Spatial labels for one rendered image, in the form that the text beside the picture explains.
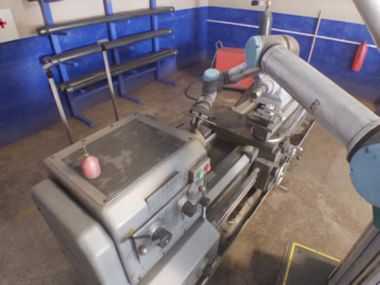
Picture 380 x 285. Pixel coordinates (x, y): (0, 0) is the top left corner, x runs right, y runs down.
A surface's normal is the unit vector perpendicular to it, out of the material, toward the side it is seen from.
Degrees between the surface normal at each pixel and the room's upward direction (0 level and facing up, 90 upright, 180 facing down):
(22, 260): 0
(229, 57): 90
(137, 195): 45
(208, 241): 32
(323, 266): 0
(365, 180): 91
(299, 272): 0
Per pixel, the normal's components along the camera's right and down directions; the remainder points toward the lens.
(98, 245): 0.57, -0.30
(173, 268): 0.42, -0.50
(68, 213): 0.00, -0.81
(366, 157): -0.91, 0.25
